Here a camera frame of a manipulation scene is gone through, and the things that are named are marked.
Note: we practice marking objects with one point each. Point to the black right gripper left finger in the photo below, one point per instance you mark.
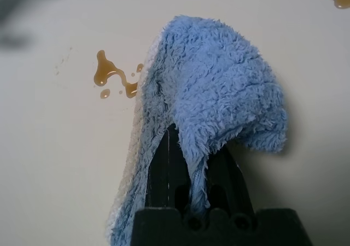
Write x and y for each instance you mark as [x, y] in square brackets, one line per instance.
[164, 175]

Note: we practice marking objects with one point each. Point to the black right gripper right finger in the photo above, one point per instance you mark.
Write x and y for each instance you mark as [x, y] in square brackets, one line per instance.
[229, 186]

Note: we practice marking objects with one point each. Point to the blue fluffy rag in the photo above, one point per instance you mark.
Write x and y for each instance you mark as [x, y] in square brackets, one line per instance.
[213, 79]

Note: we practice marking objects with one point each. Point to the large brown liquid puddle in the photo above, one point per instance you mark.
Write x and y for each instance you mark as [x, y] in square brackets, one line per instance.
[102, 71]

